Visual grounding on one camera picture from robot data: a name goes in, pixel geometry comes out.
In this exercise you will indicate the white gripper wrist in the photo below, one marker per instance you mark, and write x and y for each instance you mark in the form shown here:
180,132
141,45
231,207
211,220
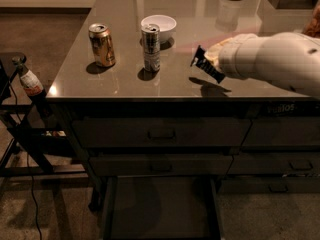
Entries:
229,61

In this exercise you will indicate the dark rxbar blueberry wrapper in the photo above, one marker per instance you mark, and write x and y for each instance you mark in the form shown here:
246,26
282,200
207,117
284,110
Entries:
202,63

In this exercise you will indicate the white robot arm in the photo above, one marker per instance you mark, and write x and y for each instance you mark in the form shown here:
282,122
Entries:
288,60

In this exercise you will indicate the top right drawer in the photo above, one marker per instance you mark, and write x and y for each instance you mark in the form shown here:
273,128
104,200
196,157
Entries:
284,132

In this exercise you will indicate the dark counter cabinet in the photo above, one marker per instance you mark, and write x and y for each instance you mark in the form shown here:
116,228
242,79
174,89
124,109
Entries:
81,90

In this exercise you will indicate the middle right drawer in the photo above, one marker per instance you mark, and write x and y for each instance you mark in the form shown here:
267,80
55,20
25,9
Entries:
275,163

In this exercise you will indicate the bottom right drawer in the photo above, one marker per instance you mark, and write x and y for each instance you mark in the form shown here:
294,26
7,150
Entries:
270,185

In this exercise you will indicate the top left drawer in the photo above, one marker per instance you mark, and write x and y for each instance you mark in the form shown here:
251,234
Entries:
160,132

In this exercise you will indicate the open bottom drawer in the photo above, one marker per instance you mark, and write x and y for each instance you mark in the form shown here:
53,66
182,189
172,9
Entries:
161,208

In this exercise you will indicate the middle left drawer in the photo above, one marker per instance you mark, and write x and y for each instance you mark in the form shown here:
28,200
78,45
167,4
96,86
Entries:
160,164

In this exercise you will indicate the white bowl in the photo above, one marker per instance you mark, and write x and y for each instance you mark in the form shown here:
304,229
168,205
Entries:
166,24

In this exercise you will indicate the slim silver energy can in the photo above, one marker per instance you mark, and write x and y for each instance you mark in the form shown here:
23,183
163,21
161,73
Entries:
151,47

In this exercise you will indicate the gold soda can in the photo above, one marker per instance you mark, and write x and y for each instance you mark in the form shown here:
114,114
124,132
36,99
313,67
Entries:
102,45

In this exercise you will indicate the cola bottle red label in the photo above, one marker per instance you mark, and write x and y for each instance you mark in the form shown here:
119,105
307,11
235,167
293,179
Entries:
32,87

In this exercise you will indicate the dark side table frame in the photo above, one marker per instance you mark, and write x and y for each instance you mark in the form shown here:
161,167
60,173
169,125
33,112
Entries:
31,131

